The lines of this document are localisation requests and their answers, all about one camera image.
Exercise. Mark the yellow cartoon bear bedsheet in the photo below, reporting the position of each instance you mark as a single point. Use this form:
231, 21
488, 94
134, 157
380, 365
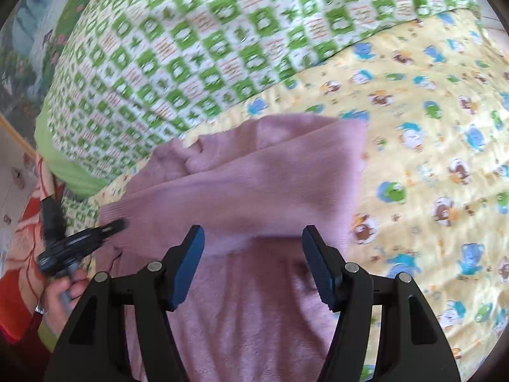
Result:
434, 195

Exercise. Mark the green frog pattern quilt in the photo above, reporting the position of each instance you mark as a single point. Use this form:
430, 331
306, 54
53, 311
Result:
136, 73

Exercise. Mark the pink knit sweater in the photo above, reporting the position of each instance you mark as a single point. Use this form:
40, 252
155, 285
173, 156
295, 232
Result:
252, 312

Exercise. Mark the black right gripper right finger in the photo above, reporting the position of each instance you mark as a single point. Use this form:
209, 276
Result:
412, 345

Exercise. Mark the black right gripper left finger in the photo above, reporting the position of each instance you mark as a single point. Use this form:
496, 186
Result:
93, 344

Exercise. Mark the orange floral blanket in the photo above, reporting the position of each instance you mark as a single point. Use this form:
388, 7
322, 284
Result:
22, 284

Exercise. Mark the person's left hand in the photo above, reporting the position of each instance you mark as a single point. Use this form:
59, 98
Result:
61, 297

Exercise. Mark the landscape painting with gold frame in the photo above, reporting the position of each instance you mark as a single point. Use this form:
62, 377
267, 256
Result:
33, 35

